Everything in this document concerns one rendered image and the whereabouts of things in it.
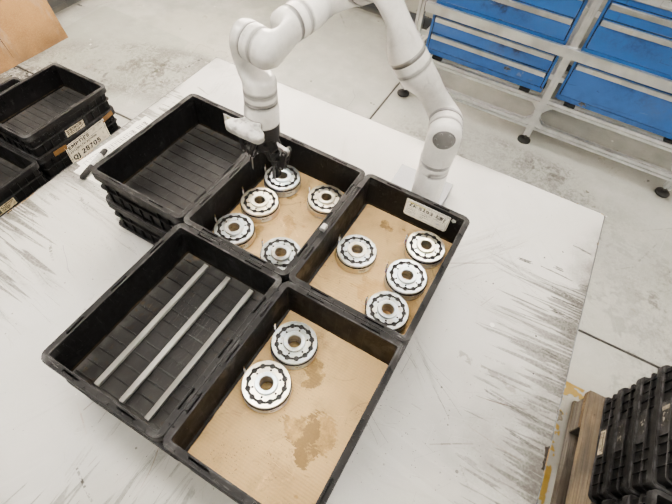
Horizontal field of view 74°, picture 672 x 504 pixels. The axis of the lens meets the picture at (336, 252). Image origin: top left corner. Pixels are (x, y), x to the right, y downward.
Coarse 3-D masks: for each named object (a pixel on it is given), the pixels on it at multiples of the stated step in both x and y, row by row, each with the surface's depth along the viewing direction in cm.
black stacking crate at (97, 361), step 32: (160, 256) 103; (192, 256) 112; (224, 256) 103; (128, 288) 98; (160, 288) 106; (192, 288) 107; (224, 288) 108; (256, 288) 107; (96, 320) 93; (128, 320) 101; (64, 352) 89; (96, 352) 96; (192, 352) 98; (128, 384) 93; (160, 384) 93; (192, 384) 94; (160, 416) 90
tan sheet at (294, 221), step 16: (304, 176) 131; (304, 192) 127; (240, 208) 122; (288, 208) 123; (304, 208) 124; (256, 224) 119; (272, 224) 120; (288, 224) 120; (304, 224) 121; (256, 240) 116; (304, 240) 118
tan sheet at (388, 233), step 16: (368, 208) 126; (368, 224) 122; (384, 224) 123; (400, 224) 123; (384, 240) 120; (400, 240) 120; (384, 256) 116; (400, 256) 117; (320, 272) 112; (336, 272) 112; (368, 272) 113; (384, 272) 114; (432, 272) 115; (320, 288) 109; (336, 288) 110; (352, 288) 110; (368, 288) 110; (384, 288) 111; (352, 304) 108; (416, 304) 109
